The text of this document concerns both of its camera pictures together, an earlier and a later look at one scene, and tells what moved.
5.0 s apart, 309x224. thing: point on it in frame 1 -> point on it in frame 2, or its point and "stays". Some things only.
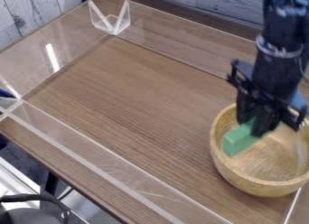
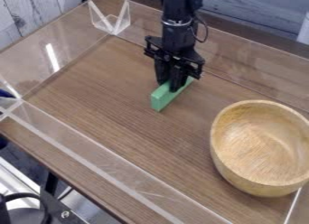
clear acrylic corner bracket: x=112 y=24 stays
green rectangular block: x=241 y=138 -> x=162 y=96
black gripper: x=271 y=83 -> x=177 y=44
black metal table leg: x=51 y=183 stays
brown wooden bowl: x=271 y=169 stays
